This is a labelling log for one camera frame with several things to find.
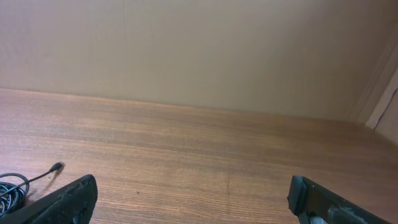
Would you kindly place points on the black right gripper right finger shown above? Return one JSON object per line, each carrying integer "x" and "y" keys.
{"x": 312, "y": 203}

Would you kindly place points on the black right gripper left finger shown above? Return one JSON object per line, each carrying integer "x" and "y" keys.
{"x": 72, "y": 204}

